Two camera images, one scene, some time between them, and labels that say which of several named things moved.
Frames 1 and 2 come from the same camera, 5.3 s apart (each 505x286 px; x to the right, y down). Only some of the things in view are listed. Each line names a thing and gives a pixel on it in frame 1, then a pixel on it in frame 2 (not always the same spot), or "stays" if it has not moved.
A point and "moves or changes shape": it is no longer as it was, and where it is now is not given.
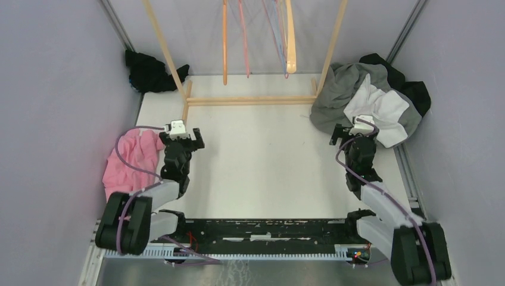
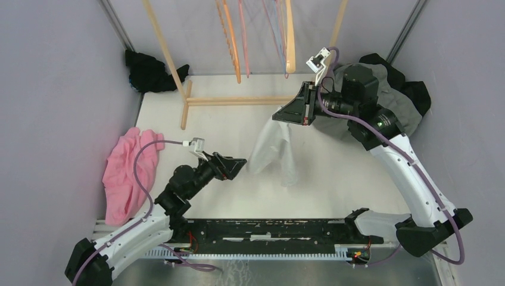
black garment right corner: (417, 90) stays
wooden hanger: (291, 62) stays
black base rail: (267, 236) stays
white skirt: (387, 109) moves or changes shape
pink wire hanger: (245, 37) stays
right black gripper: (339, 132) to (302, 109)
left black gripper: (165, 139) to (225, 167)
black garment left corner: (148, 74) stays
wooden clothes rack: (189, 99) stays
